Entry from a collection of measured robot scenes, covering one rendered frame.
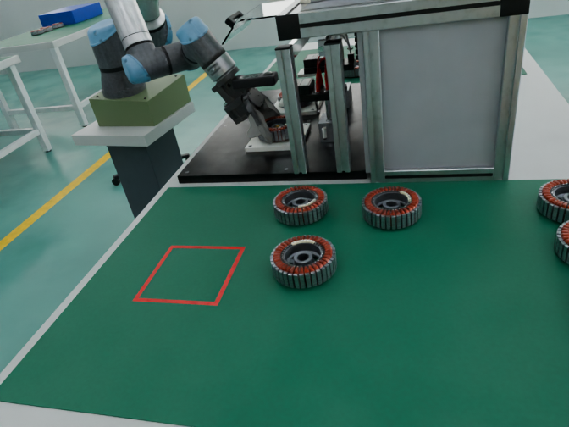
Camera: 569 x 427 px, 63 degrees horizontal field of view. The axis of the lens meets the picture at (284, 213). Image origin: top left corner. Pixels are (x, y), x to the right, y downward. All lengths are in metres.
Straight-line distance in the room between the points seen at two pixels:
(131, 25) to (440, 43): 0.76
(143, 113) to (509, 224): 1.20
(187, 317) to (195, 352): 0.08
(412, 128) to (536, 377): 0.54
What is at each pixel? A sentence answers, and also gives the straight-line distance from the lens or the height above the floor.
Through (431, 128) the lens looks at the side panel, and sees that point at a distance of 1.00.
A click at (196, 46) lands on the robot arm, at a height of 1.04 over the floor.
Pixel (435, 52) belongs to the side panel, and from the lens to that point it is 0.95.
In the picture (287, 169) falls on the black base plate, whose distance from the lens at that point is 1.10.
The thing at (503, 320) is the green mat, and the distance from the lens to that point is 0.73.
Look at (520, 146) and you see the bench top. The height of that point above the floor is 0.75.
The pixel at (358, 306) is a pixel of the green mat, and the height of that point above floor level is 0.75.
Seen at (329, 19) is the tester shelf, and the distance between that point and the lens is 0.93.
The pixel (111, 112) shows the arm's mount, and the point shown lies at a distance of 1.75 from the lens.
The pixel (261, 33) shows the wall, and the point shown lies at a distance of 6.22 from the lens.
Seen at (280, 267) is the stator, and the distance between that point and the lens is 0.77.
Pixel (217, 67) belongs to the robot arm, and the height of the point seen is 0.99.
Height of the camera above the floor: 1.26
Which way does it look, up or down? 32 degrees down
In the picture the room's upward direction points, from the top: 10 degrees counter-clockwise
